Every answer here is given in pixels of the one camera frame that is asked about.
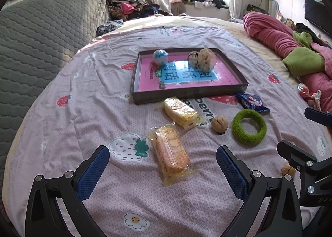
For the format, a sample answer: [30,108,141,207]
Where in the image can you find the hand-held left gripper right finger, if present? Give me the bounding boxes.
[216,146,304,237]

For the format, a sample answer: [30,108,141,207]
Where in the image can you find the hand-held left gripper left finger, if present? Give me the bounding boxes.
[24,145,111,237]

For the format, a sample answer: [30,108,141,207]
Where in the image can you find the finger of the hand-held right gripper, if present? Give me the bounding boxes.
[304,107,332,127]
[277,140,320,173]

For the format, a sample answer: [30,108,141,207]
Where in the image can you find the green fuzzy ring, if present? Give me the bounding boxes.
[232,109,267,147]

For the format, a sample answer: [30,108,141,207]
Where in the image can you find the walnut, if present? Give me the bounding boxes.
[282,163,297,177]
[211,115,229,134]

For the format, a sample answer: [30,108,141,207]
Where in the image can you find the orange text cracker packet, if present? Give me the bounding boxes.
[146,125,200,187]

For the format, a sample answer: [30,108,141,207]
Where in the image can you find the yellow logo cracker packet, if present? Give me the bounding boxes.
[164,97,204,131]

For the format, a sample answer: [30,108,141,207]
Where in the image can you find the dark brown shallow box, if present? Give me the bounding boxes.
[130,47,249,105]

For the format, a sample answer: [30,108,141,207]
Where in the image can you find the red and white candy bag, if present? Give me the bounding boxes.
[297,82,322,110]

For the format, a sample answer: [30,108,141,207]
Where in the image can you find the green fleece cloth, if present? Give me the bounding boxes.
[282,30,328,78]

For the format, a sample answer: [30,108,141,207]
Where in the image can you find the blue candy wrapper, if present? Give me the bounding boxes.
[235,93,271,114]

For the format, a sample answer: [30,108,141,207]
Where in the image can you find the dark clothes heap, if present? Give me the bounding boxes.
[295,22,332,48]

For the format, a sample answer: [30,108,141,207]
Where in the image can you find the pink quilt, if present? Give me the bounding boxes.
[242,12,332,112]

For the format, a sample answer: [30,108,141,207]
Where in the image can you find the black television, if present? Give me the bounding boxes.
[304,0,332,38]

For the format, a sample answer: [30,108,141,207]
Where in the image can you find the beige mesh bath pouf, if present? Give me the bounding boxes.
[187,48,217,74]

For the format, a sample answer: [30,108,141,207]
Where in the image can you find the blue and white ball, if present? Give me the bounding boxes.
[152,49,169,66]

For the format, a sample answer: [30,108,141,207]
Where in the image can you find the grey quilted headboard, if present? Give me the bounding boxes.
[0,0,110,197]

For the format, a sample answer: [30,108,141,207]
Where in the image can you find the dark patterned cloth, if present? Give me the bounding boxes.
[97,19,125,37]

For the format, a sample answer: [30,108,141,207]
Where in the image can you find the pile of mixed clothes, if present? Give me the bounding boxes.
[106,0,174,21]

